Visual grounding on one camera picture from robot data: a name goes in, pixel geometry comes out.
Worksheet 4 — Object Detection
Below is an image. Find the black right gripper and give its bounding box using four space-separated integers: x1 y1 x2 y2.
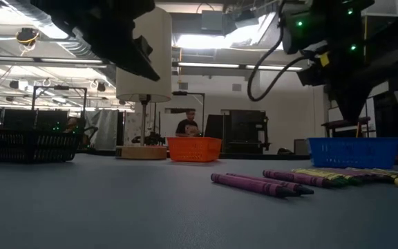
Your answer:
297 51 375 124

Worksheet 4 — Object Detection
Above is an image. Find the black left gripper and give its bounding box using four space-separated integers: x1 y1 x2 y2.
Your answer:
31 0 161 82

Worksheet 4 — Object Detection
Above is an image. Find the white board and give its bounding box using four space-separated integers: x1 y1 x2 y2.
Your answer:
327 98 377 131

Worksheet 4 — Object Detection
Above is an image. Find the white shade wooden base lamp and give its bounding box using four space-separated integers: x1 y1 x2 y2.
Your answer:
115 6 173 160

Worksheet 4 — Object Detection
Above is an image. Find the yellow tag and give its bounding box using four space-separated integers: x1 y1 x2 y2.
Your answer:
319 51 331 68

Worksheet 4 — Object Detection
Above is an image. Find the blue plastic basket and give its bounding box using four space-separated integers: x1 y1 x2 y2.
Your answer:
307 136 398 169

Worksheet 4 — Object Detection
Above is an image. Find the grey box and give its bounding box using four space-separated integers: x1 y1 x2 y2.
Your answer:
294 138 311 156

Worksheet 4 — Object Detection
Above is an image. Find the long ceiling light bar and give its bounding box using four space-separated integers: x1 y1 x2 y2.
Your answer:
172 61 303 73
0 55 108 69

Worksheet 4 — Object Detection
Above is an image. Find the grey fabric cover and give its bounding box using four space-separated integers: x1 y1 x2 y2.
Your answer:
84 109 120 151

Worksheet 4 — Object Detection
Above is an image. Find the person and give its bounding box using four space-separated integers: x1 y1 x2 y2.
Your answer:
62 116 98 145
175 109 202 138

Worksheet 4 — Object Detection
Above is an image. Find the grey ceiling unit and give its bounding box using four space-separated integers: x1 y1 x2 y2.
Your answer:
200 9 237 36

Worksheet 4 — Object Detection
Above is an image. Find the orange plastic basket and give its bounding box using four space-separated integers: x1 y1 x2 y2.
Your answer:
167 136 223 163

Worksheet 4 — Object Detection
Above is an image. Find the row of black monitors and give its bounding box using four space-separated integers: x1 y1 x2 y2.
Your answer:
0 107 69 131

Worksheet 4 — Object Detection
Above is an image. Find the black plastic basket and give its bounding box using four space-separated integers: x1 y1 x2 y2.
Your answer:
0 128 82 164

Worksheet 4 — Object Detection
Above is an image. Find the blue-grey table mat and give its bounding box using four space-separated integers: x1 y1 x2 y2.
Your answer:
0 153 398 249

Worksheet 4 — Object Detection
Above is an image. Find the silver ventilation duct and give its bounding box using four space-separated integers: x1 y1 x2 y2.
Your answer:
0 0 117 62

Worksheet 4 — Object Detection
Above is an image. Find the black overhead camera stand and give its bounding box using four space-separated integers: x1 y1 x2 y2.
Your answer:
172 91 206 136

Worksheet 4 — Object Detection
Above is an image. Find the black metal frame stand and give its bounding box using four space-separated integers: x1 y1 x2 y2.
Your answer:
31 85 88 131

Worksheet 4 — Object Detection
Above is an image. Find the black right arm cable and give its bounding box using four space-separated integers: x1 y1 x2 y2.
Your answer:
246 0 310 103

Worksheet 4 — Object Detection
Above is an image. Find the ceiling cable reel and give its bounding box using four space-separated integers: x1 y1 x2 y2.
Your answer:
15 27 40 48

